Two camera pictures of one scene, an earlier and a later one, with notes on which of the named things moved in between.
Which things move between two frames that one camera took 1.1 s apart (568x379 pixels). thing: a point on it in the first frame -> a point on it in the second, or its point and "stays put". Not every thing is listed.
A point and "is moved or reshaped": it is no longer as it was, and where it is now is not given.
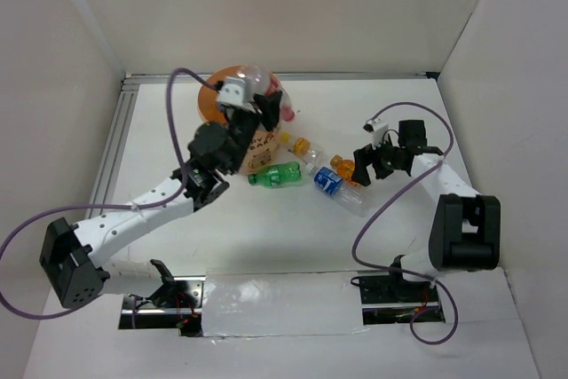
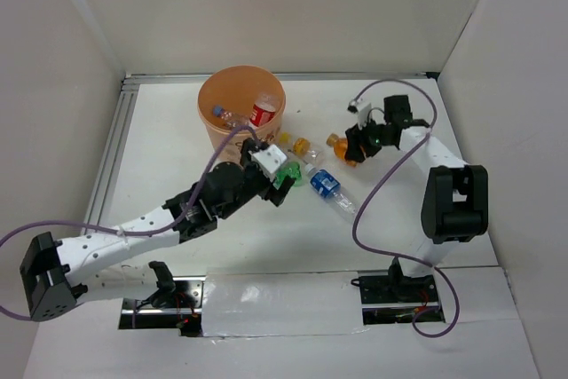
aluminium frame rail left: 110,161 stays put
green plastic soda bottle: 278,176 stays put
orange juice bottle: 345,169 -> 340,146
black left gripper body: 242,129 -> 254,182
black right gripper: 366,156 -> 354,136
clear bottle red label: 259,80 is moved or reshaped
